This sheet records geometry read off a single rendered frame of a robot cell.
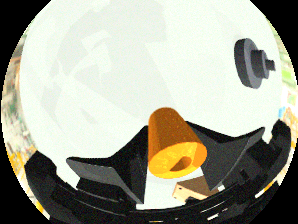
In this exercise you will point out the orange knob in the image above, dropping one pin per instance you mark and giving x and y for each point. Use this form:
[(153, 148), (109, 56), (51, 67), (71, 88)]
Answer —
[(174, 150)]

